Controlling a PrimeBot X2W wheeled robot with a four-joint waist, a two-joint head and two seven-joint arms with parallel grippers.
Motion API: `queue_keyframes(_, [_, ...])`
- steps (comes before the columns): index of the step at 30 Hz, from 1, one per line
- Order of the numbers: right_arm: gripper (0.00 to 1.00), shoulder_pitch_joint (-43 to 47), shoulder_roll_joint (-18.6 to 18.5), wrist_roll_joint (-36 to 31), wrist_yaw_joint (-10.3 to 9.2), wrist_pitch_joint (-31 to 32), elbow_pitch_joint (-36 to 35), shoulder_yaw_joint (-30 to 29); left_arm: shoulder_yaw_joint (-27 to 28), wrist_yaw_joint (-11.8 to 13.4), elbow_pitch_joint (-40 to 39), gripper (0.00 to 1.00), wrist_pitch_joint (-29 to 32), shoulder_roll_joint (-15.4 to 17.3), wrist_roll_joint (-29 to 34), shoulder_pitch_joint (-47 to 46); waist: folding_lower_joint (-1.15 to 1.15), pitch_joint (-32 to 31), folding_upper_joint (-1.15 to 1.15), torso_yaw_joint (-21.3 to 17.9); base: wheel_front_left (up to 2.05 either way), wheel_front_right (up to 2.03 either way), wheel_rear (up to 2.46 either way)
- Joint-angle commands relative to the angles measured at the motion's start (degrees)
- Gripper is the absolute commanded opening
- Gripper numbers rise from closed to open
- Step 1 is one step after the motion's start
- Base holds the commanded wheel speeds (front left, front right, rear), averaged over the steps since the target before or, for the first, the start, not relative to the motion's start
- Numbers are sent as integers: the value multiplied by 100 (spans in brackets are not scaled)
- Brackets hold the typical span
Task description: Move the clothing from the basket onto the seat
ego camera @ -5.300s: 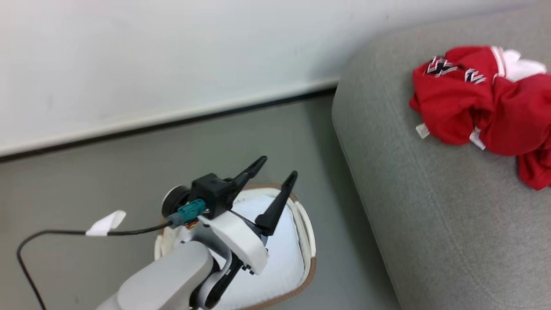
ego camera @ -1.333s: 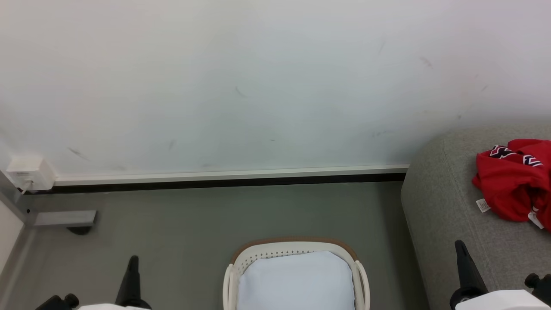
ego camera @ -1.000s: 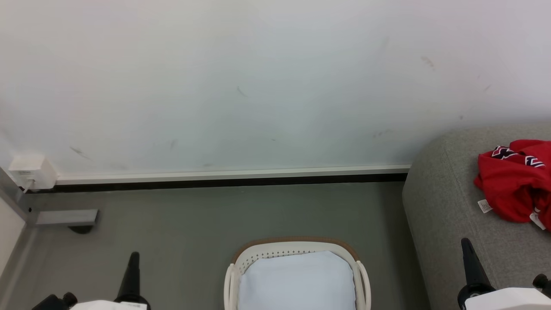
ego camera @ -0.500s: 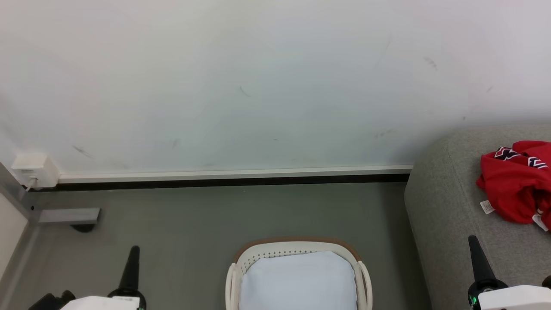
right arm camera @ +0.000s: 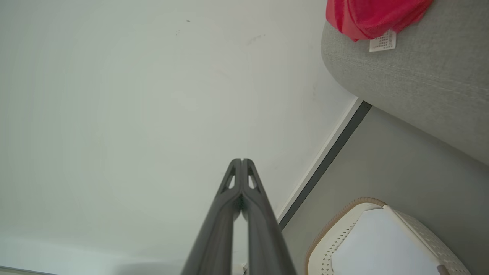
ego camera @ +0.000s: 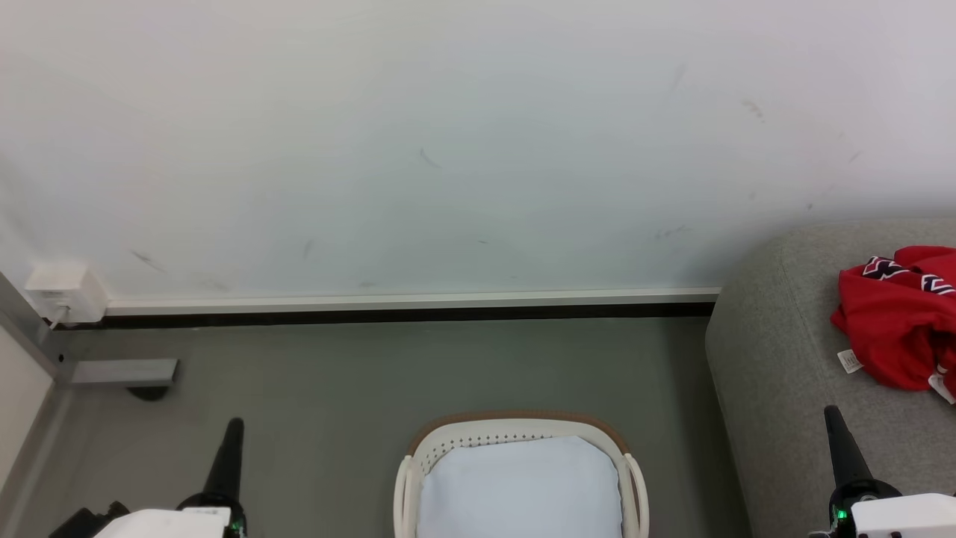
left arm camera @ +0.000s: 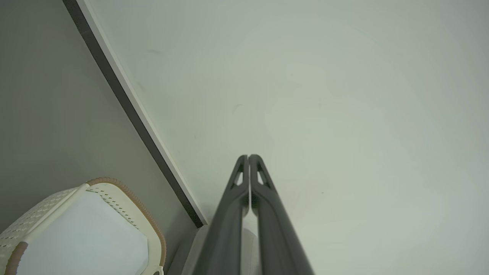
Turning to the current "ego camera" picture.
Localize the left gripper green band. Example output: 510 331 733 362
176 417 248 538

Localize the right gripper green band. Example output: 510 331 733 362
810 405 904 538

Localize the red garment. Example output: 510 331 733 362
831 245 956 405

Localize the white laundry basket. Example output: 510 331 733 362
394 409 651 538

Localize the grey fabric sofa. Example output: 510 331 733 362
704 218 956 538

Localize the white and black baseboard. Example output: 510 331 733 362
105 288 723 330

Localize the pale white cloth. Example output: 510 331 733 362
417 436 624 538

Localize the white wall socket box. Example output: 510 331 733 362
25 262 109 328

